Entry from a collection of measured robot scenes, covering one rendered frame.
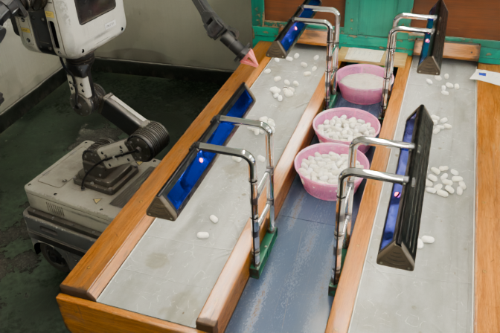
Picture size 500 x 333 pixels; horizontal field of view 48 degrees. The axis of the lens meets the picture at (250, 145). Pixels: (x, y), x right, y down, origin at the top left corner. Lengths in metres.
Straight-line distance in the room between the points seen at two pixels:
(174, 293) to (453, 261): 0.81
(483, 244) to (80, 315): 1.18
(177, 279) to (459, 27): 1.83
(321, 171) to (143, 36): 2.63
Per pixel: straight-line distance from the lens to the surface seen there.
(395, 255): 1.24
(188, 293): 1.61
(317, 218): 1.92
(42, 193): 2.56
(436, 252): 1.77
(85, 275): 1.69
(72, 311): 1.71
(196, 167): 1.47
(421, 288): 1.65
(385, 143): 1.51
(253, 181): 1.49
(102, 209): 2.38
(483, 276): 1.70
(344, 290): 1.58
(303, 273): 1.73
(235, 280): 1.60
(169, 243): 1.76
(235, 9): 3.99
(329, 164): 2.05
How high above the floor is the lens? 1.93
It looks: 33 degrees down
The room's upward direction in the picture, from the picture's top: 2 degrees counter-clockwise
